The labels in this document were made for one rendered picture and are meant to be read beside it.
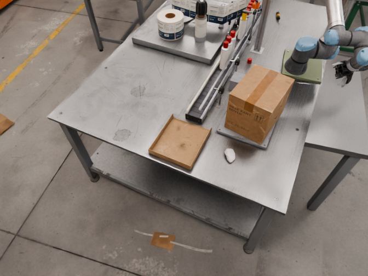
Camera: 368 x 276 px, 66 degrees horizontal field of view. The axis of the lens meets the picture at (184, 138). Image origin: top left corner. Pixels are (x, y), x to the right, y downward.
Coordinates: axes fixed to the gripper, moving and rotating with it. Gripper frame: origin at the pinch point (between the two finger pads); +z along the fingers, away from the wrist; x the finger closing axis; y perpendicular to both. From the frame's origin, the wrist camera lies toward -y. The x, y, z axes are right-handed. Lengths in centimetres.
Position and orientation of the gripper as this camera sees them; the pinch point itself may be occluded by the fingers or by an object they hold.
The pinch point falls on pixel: (340, 75)
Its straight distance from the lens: 200.7
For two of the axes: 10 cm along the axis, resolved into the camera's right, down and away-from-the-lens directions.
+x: 1.8, 9.8, -1.0
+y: -9.8, 1.8, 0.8
